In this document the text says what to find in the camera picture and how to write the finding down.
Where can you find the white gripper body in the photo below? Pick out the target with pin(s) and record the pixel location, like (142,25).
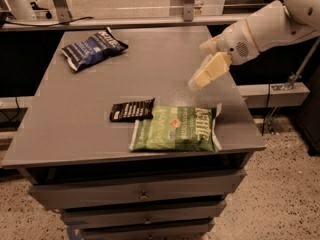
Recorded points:
(235,44)

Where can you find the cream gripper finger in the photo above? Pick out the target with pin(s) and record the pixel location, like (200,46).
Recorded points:
(211,68)
(210,46)

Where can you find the black rxbar chocolate bar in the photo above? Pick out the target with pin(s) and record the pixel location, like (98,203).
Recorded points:
(131,111)

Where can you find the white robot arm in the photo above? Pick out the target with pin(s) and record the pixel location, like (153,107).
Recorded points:
(280,23)

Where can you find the green jalapeno chip bag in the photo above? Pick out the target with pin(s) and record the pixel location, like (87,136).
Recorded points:
(180,128)

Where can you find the blue kettle chip bag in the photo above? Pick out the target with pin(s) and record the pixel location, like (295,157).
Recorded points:
(95,49)

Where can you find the grey drawer cabinet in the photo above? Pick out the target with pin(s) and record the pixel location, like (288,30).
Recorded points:
(66,135)

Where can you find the middle drawer with knob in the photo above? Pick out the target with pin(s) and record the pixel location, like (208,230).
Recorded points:
(145,214)

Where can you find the drawer with knob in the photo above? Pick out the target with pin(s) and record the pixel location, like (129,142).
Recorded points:
(135,190)
(145,214)

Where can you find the bottom drawer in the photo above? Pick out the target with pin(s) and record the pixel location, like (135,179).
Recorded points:
(148,232)

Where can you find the white pipe top left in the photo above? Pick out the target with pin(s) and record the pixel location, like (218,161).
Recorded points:
(21,9)

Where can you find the top drawer with knob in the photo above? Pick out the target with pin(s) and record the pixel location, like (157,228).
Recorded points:
(135,190)

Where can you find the grey metal railing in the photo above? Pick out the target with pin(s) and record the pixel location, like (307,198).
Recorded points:
(90,23)

